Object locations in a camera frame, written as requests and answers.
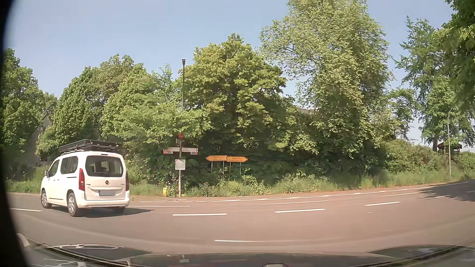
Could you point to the yellow direction signs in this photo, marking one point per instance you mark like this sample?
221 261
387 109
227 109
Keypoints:
226 159

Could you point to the row of trees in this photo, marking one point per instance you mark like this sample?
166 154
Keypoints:
237 104

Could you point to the grass verge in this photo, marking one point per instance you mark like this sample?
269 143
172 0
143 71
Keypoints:
297 183

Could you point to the road markings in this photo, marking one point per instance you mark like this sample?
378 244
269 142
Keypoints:
299 210

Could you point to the grey asphalt road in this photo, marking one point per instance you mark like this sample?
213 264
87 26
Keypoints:
259 230

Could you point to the car's own bonnet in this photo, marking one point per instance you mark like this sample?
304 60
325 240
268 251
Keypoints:
237 259

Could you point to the white van with roof rack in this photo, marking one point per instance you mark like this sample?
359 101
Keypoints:
87 181

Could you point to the dark wooden shelter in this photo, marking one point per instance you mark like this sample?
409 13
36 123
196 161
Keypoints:
449 147

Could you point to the lamp post with signs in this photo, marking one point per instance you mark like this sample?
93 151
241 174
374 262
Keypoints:
180 163

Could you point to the grey lamp post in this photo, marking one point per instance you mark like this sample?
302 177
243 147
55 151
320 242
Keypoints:
448 148

